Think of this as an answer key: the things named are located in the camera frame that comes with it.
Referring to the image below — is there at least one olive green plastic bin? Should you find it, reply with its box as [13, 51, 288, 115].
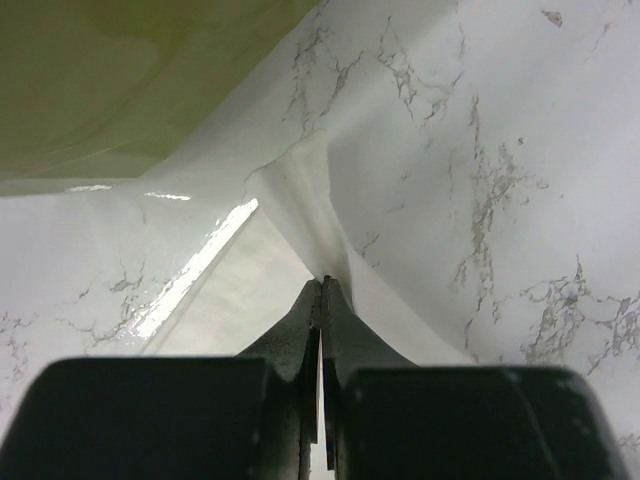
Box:
[1, 1, 313, 197]

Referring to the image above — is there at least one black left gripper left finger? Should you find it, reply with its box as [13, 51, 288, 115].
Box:
[1, 280, 321, 479]

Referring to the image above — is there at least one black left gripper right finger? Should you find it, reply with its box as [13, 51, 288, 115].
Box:
[320, 277, 630, 479]

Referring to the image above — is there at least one white printed t-shirt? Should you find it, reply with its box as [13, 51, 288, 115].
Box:
[146, 132, 471, 365]

